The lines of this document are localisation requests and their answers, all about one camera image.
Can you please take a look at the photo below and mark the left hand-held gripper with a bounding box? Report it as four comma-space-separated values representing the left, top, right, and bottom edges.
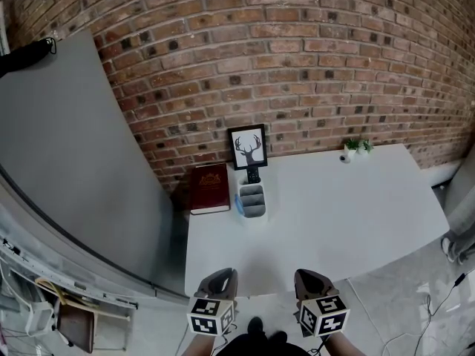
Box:
186, 267, 239, 337

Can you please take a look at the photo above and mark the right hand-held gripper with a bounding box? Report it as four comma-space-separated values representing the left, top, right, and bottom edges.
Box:
293, 268, 351, 338

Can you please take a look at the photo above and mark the white and grey container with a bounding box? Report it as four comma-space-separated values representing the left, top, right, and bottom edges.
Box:
235, 168, 269, 219

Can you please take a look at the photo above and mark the person's left forearm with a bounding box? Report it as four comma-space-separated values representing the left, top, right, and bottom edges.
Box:
183, 332, 217, 356

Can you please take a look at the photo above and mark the person's right forearm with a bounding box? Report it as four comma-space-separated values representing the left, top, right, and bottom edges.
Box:
323, 330, 359, 356

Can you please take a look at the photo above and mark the person's black clothing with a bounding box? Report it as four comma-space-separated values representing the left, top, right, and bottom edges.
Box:
217, 331, 311, 356

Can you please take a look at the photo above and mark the dark red hardcover book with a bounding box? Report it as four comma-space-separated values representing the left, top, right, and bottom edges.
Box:
189, 162, 232, 216

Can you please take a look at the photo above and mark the brown chair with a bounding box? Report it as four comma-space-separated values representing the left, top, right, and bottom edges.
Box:
54, 297, 98, 355

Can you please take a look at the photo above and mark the black framed deer picture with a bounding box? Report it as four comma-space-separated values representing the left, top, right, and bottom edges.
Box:
226, 123, 269, 171

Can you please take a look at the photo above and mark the grey partition panel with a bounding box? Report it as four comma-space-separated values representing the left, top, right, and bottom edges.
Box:
0, 29, 189, 306

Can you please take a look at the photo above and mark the black cloth bag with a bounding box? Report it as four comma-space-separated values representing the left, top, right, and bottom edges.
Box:
0, 36, 58, 78

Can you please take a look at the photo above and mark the black floor cable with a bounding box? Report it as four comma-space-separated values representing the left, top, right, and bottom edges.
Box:
381, 271, 467, 356

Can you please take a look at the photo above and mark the aluminium frame rail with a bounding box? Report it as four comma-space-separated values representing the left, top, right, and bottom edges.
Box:
0, 235, 140, 311

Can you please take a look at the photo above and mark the yellow hose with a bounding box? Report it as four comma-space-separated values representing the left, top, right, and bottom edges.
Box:
34, 277, 99, 308

